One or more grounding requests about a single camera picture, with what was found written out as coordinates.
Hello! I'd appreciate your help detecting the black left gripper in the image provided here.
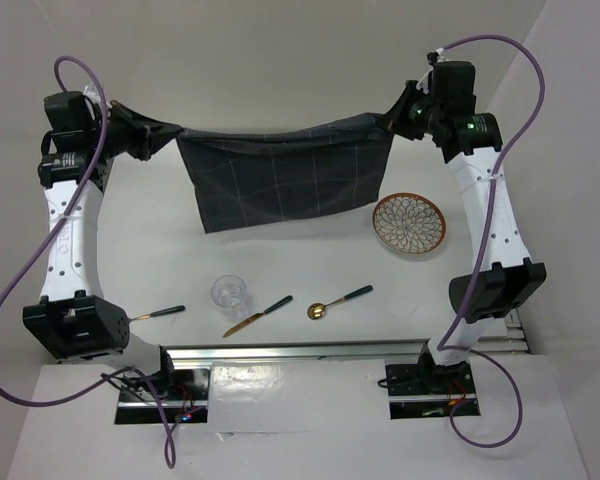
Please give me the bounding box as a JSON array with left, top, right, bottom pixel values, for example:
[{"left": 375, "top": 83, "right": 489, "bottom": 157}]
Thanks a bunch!
[{"left": 86, "top": 100, "right": 181, "bottom": 161}]

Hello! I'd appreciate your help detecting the floral ceramic plate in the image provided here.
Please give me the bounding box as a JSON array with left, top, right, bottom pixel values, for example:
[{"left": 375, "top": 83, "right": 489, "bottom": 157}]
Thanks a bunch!
[{"left": 372, "top": 192, "right": 447, "bottom": 255}]

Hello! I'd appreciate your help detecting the dark grey checked cloth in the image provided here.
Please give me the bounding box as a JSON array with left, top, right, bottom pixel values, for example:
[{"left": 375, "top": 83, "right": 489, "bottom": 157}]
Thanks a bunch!
[{"left": 175, "top": 113, "right": 393, "bottom": 233}]

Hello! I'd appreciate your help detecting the gold fork green handle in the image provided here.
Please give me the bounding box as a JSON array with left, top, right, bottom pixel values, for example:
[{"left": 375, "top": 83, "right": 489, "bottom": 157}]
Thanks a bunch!
[{"left": 129, "top": 305, "right": 186, "bottom": 322}]

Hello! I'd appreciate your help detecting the clear drinking glass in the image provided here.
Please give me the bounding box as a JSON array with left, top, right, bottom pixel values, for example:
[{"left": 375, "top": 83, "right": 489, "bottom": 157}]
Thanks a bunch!
[{"left": 211, "top": 275, "right": 247, "bottom": 319}]

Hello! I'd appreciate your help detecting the gold knife green handle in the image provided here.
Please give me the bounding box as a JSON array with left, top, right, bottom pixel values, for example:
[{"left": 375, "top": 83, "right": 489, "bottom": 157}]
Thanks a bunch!
[{"left": 223, "top": 295, "right": 294, "bottom": 338}]

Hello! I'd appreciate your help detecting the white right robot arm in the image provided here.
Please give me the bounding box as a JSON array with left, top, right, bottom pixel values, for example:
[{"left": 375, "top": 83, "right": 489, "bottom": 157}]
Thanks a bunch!
[{"left": 380, "top": 54, "right": 546, "bottom": 393}]

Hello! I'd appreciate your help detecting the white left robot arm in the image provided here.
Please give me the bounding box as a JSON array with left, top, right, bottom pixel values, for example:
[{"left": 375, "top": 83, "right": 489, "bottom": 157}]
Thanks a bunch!
[{"left": 23, "top": 91, "right": 181, "bottom": 399}]

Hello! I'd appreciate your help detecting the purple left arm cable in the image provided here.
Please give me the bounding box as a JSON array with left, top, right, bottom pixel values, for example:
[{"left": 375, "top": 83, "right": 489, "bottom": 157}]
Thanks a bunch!
[{"left": 0, "top": 55, "right": 181, "bottom": 471}]

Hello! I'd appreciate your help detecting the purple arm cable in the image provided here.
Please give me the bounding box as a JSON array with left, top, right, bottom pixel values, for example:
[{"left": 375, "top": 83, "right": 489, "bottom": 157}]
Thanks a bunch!
[
  {"left": 0, "top": 55, "right": 181, "bottom": 471},
  {"left": 427, "top": 33, "right": 549, "bottom": 445}
]

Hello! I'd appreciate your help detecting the gold spoon green handle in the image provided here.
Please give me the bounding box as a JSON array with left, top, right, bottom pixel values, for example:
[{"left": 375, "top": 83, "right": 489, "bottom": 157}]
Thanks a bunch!
[{"left": 307, "top": 285, "right": 374, "bottom": 320}]

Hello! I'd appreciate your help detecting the aluminium front rail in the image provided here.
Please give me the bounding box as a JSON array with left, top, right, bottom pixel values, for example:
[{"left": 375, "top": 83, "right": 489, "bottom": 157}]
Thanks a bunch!
[{"left": 57, "top": 339, "right": 531, "bottom": 374}]

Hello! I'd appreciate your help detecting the aluminium rail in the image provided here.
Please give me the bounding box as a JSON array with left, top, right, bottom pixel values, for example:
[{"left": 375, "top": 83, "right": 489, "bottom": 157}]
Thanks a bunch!
[
  {"left": 57, "top": 339, "right": 531, "bottom": 374},
  {"left": 476, "top": 310, "right": 530, "bottom": 355}
]

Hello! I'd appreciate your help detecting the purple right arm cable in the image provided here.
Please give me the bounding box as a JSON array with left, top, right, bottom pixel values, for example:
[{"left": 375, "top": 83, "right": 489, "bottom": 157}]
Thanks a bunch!
[{"left": 427, "top": 33, "right": 549, "bottom": 445}]

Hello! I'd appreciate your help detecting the aluminium right side rail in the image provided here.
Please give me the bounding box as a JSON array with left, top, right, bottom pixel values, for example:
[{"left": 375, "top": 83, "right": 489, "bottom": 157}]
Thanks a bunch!
[{"left": 476, "top": 310, "right": 530, "bottom": 355}]

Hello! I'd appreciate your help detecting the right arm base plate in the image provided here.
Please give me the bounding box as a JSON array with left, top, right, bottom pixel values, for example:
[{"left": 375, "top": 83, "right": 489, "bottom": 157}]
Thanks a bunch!
[{"left": 377, "top": 360, "right": 481, "bottom": 420}]

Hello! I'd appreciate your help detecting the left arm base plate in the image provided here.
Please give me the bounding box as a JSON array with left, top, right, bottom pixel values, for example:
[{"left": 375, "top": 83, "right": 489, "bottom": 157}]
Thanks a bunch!
[{"left": 114, "top": 366, "right": 211, "bottom": 425}]

